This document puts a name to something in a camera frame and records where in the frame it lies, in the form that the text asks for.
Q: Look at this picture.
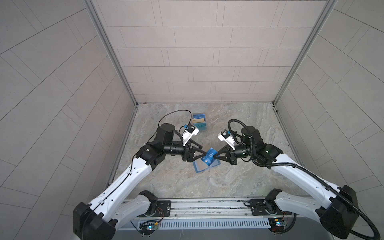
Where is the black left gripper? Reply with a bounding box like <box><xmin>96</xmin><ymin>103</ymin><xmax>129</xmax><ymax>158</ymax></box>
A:
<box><xmin>161</xmin><ymin>140</ymin><xmax>204</xmax><ymax>165</ymax></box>

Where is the blue VIP chip card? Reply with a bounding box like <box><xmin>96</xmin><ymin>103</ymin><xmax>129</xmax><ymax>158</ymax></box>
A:
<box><xmin>201</xmin><ymin>148</ymin><xmax>218</xmax><ymax>166</ymax></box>

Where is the blue-grey card holder wallet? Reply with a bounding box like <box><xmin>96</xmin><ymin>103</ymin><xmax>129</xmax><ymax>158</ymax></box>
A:
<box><xmin>193</xmin><ymin>159</ymin><xmax>221</xmax><ymax>173</ymax></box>

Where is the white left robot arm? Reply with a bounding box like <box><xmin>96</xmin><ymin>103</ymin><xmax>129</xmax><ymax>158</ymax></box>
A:
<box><xmin>73</xmin><ymin>123</ymin><xmax>206</xmax><ymax>240</ymax></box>

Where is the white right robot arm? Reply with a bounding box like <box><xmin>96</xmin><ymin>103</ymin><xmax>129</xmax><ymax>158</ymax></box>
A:
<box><xmin>216</xmin><ymin>126</ymin><xmax>360</xmax><ymax>239</ymax></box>

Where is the teal VIP card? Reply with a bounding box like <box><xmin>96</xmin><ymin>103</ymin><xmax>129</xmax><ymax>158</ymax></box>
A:
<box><xmin>194</xmin><ymin>122</ymin><xmax>207</xmax><ymax>130</ymax></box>

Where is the dark blue VIP card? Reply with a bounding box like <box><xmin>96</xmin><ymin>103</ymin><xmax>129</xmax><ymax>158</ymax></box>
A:
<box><xmin>193</xmin><ymin>113</ymin><xmax>206</xmax><ymax>119</ymax></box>

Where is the white vent grille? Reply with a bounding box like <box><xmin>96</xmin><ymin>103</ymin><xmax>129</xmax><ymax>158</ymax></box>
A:
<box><xmin>118</xmin><ymin>218</ymin><xmax>272</xmax><ymax>231</ymax></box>

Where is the right circuit board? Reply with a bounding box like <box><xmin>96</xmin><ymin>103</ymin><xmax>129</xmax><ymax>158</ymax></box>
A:
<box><xmin>268</xmin><ymin>218</ymin><xmax>286</xmax><ymax>233</ymax></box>

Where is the circuit board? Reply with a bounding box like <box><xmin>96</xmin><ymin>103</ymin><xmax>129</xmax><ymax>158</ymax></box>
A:
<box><xmin>268</xmin><ymin>218</ymin><xmax>286</xmax><ymax>233</ymax></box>
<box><xmin>139</xmin><ymin>220</ymin><xmax>160</xmax><ymax>236</ymax></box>

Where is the left circuit board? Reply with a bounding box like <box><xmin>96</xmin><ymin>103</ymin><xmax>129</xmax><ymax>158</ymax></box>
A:
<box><xmin>139</xmin><ymin>220</ymin><xmax>160</xmax><ymax>236</ymax></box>

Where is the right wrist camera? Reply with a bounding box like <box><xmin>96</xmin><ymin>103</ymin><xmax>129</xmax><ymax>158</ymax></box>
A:
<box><xmin>218</xmin><ymin>129</ymin><xmax>235</xmax><ymax>150</ymax></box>

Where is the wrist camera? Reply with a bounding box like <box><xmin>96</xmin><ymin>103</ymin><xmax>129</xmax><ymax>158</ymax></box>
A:
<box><xmin>182</xmin><ymin>123</ymin><xmax>199</xmax><ymax>147</ymax></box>
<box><xmin>218</xmin><ymin>129</ymin><xmax>235</xmax><ymax>150</ymax></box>

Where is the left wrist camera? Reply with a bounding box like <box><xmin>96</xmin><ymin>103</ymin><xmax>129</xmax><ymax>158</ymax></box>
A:
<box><xmin>182</xmin><ymin>123</ymin><xmax>199</xmax><ymax>147</ymax></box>

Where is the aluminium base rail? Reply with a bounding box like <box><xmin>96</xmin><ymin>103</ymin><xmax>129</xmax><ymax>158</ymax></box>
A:
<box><xmin>125</xmin><ymin>197</ymin><xmax>301</xmax><ymax>221</ymax></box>

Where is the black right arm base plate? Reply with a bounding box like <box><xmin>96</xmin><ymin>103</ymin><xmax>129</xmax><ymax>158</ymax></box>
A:
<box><xmin>244</xmin><ymin>199</ymin><xmax>293</xmax><ymax>217</ymax></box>

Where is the thin black camera cable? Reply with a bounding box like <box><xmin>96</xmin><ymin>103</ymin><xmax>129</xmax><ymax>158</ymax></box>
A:
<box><xmin>130</xmin><ymin>109</ymin><xmax>193</xmax><ymax>181</ymax></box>

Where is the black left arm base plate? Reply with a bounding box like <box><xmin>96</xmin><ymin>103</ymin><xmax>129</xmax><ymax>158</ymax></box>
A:
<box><xmin>138</xmin><ymin>200</ymin><xmax>172</xmax><ymax>218</ymax></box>

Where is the black corrugated cable conduit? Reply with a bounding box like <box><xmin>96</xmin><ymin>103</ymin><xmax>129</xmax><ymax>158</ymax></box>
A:
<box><xmin>227</xmin><ymin>118</ymin><xmax>381</xmax><ymax>240</ymax></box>

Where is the left aluminium corner post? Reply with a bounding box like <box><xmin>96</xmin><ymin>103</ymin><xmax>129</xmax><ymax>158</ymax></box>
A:
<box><xmin>83</xmin><ymin>0</ymin><xmax>139</xmax><ymax>107</ymax></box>

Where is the aluminium corner post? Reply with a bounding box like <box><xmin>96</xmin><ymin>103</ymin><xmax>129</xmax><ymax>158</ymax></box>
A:
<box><xmin>273</xmin><ymin>0</ymin><xmax>337</xmax><ymax>106</ymax></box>
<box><xmin>83</xmin><ymin>0</ymin><xmax>139</xmax><ymax>107</ymax></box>

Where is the right aluminium corner post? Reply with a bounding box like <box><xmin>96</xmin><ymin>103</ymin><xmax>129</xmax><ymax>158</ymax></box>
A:
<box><xmin>273</xmin><ymin>0</ymin><xmax>337</xmax><ymax>106</ymax></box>

